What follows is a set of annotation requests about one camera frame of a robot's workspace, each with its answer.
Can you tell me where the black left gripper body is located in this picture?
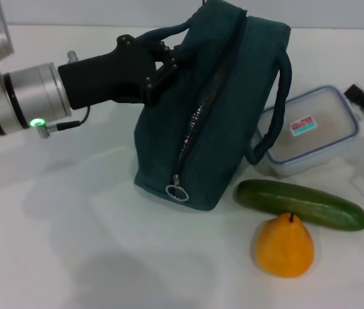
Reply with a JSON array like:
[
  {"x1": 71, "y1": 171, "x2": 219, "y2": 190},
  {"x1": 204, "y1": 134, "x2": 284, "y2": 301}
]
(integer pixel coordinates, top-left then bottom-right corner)
[{"x1": 58, "y1": 33, "x2": 159, "y2": 110}]

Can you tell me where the clear plastic lidded container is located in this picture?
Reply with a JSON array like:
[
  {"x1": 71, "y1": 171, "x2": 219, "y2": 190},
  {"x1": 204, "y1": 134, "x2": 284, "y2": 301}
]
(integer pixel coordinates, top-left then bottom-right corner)
[{"x1": 254, "y1": 84, "x2": 361, "y2": 177}]

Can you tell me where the dark teal fabric bag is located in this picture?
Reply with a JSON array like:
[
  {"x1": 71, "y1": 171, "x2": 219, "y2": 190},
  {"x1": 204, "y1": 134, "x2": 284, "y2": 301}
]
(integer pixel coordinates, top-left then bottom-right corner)
[{"x1": 133, "y1": 0, "x2": 294, "y2": 212}]

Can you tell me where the green cucumber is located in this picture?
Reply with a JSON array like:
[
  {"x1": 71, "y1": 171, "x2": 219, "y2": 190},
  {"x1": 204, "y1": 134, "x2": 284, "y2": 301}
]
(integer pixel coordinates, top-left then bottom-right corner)
[{"x1": 235, "y1": 179, "x2": 364, "y2": 232}]

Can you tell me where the orange yellow pear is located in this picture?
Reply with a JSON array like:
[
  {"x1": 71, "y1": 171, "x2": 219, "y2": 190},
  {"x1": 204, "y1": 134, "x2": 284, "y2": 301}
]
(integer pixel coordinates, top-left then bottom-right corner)
[{"x1": 255, "y1": 212, "x2": 315, "y2": 279}]

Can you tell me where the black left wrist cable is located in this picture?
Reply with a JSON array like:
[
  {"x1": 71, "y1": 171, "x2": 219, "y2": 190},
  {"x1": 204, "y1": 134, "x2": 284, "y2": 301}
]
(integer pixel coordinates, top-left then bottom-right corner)
[{"x1": 37, "y1": 106, "x2": 92, "y2": 139}]

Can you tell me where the metal zipper pull ring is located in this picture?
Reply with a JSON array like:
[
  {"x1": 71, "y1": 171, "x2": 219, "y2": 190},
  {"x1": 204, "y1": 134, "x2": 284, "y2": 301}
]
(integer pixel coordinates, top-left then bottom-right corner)
[{"x1": 165, "y1": 174, "x2": 189, "y2": 202}]

